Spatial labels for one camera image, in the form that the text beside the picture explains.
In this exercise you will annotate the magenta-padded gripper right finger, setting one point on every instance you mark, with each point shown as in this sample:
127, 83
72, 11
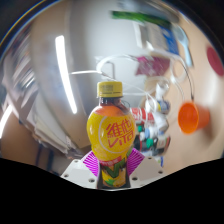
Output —
146, 171

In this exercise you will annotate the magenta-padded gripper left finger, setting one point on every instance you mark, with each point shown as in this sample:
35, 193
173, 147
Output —
80, 173

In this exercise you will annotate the yellow labelled tea drink bottle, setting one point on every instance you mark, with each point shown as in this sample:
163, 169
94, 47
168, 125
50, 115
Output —
111, 133

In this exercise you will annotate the dark bottle green cap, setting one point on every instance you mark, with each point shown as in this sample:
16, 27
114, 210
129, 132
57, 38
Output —
146, 142

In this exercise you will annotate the white bottle blue label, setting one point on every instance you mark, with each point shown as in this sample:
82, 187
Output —
160, 106

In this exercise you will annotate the orange plastic cup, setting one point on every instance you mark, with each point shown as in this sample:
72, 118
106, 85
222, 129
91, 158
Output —
190, 117

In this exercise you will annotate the under-shelf light strip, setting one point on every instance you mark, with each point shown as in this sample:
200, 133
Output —
65, 73

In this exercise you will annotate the magenta foil pouch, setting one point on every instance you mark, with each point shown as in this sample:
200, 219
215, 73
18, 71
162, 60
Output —
151, 65

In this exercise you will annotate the flat round red coaster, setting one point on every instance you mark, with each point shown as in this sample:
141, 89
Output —
216, 61

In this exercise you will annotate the light blue hand mirror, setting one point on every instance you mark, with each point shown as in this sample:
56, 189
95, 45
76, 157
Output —
182, 36

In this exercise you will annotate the tall green box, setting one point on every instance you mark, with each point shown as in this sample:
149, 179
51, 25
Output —
140, 16

